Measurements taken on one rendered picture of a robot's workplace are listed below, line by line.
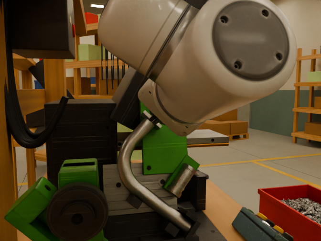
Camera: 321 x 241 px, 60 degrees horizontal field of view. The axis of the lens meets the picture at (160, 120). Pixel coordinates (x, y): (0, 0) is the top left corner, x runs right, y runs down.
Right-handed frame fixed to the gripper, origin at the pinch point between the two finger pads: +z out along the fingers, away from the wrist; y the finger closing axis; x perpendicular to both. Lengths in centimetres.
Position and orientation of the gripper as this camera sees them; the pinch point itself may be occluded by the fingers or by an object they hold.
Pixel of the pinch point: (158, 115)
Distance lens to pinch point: 50.3
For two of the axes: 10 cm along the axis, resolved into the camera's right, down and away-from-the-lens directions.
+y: -7.3, -6.8, -0.5
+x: -6.5, 7.1, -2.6
